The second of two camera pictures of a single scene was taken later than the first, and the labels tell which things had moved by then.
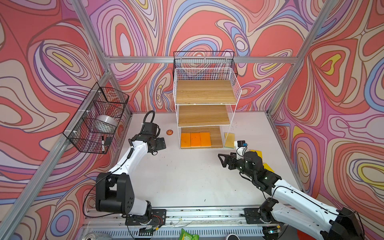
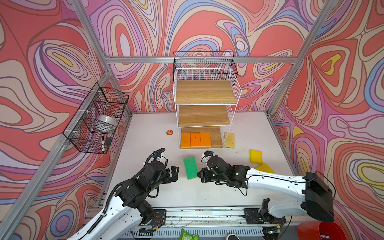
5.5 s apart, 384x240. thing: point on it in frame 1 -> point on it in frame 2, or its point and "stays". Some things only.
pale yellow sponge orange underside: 205,139 stays
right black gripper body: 239,164 -> 209,175
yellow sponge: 229,140 stays
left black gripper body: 157,144 -> 165,178
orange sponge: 185,140 stays
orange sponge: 195,141 stays
